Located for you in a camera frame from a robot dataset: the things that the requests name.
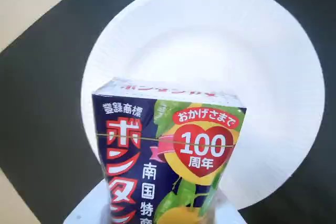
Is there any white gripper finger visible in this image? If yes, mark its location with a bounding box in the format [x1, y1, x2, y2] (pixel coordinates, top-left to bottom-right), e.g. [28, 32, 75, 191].
[62, 178, 111, 224]
[212, 189, 248, 224]

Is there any navy Japanese candy box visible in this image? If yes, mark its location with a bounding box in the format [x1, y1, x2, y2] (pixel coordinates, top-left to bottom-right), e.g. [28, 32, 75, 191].
[91, 77, 248, 224]

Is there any dark grey textured mat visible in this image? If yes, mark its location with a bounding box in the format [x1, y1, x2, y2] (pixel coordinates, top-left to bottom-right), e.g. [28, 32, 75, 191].
[0, 0, 336, 224]

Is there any white round paper plate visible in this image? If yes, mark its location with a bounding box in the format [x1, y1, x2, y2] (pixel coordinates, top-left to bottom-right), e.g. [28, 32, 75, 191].
[80, 0, 326, 210]

